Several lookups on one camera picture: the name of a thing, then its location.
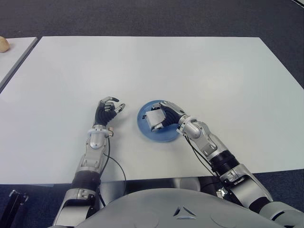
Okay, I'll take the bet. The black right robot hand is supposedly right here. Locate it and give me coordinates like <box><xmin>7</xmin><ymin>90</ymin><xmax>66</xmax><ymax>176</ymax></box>
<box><xmin>151</xmin><ymin>101</ymin><xmax>186</xmax><ymax>133</ymax></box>

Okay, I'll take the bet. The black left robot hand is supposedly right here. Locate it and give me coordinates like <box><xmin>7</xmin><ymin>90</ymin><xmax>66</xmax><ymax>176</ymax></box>
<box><xmin>94</xmin><ymin>96</ymin><xmax>126</xmax><ymax>126</ymax></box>

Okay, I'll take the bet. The white charger plug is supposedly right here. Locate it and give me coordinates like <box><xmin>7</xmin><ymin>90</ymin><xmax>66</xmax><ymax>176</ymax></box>
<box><xmin>143</xmin><ymin>109</ymin><xmax>167</xmax><ymax>128</ymax></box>

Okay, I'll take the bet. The blue round plate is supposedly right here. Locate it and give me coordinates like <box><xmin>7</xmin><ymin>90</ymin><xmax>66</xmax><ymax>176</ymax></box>
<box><xmin>136</xmin><ymin>100</ymin><xmax>181</xmax><ymax>143</ymax></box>

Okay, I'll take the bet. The grey robot torso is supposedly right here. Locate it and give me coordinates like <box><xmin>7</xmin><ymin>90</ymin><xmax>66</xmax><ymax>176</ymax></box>
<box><xmin>78</xmin><ymin>189</ymin><xmax>285</xmax><ymax>228</ymax></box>

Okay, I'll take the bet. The beige bread roll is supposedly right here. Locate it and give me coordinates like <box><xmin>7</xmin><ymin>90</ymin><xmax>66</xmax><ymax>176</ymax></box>
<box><xmin>0</xmin><ymin>36</ymin><xmax>10</xmax><ymax>53</ymax></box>

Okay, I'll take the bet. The black metal stand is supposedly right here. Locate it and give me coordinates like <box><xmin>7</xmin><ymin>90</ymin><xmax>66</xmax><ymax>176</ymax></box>
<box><xmin>0</xmin><ymin>189</ymin><xmax>29</xmax><ymax>228</ymax></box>

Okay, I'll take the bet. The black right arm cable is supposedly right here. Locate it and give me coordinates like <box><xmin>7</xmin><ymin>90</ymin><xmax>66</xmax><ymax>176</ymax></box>
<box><xmin>182</xmin><ymin>132</ymin><xmax>219</xmax><ymax>177</ymax></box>

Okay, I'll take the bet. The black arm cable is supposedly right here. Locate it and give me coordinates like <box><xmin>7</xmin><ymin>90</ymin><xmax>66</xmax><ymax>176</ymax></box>
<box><xmin>98</xmin><ymin>136</ymin><xmax>127</xmax><ymax>205</ymax></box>
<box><xmin>182</xmin><ymin>132</ymin><xmax>219</xmax><ymax>177</ymax></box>

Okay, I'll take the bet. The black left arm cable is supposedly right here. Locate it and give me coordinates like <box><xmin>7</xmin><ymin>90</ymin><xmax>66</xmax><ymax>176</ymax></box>
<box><xmin>98</xmin><ymin>136</ymin><xmax>127</xmax><ymax>205</ymax></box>

